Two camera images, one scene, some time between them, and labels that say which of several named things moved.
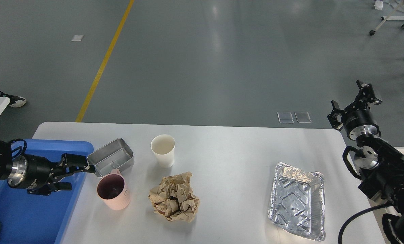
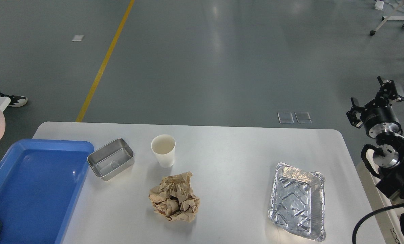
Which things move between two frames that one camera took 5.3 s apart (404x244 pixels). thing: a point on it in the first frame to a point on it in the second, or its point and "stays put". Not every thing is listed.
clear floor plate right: x=302 y=117 stays put
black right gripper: x=359 y=122 to x=381 y=118
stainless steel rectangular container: x=117 y=155 stays put
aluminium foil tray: x=297 y=204 stays put
